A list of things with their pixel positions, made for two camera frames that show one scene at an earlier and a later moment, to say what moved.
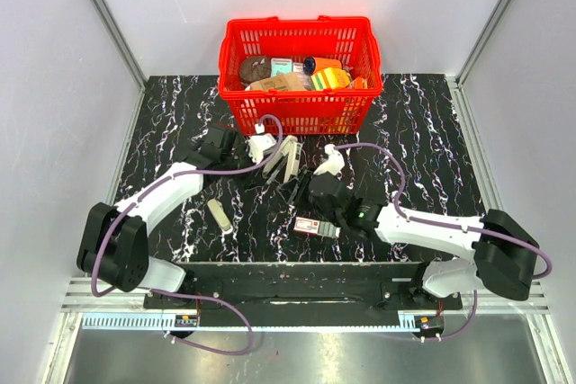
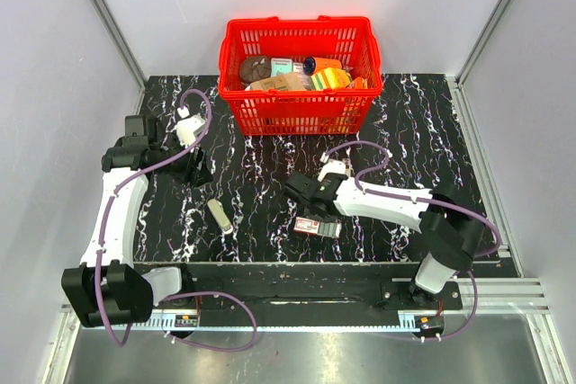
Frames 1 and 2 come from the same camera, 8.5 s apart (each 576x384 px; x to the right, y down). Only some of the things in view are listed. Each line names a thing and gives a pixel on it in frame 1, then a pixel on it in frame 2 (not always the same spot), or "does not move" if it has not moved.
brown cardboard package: [293, 81] does not move
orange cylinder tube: [313, 64] does not move
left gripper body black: [247, 178] → [192, 172]
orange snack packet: [358, 83] does not move
